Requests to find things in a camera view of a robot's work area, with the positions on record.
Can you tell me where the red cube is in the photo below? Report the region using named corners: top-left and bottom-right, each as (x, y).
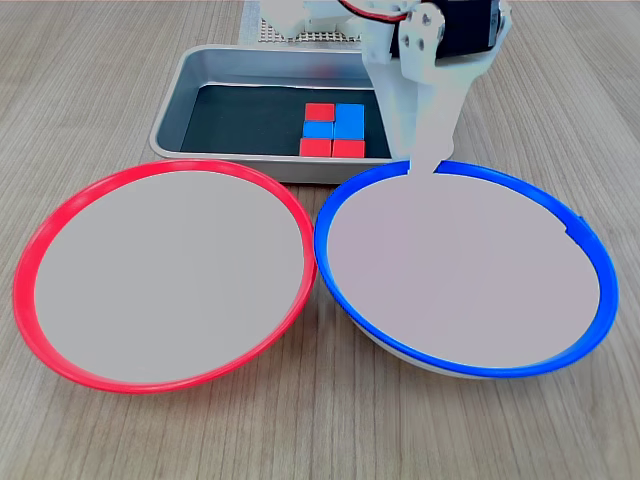
top-left (299, 138), bottom-right (334, 158)
top-left (304, 102), bottom-right (336, 123)
top-left (331, 139), bottom-right (367, 159)

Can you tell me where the blue-rimmed white plate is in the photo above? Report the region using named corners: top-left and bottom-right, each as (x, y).
top-left (312, 158), bottom-right (620, 381)

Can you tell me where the black tray mat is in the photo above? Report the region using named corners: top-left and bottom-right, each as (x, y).
top-left (179, 83), bottom-right (392, 157)

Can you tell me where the steel tray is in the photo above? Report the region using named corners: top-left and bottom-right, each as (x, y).
top-left (149, 43), bottom-right (401, 186)

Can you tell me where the red-rimmed white plate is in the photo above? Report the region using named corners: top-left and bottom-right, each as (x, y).
top-left (12, 158), bottom-right (319, 396)

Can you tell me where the thin servo cable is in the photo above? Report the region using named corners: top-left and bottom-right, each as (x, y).
top-left (337, 0), bottom-right (412, 25)

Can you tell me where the pale perforated base plate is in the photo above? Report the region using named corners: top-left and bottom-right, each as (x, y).
top-left (257, 17), bottom-right (364, 45)

